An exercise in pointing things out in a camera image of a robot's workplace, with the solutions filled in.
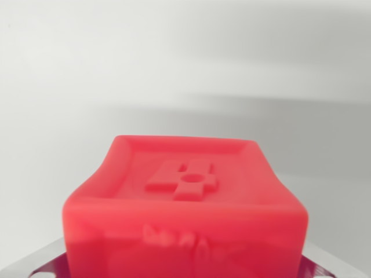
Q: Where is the gripper right finger with silver black pad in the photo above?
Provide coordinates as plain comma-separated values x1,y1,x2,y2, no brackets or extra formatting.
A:
298,240,371,278

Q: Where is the gripper left finger with silver black pad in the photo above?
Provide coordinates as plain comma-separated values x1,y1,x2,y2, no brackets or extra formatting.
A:
0,236,72,278

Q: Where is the red embossed cube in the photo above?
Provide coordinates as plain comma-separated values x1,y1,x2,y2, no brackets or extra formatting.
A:
61,134,310,278

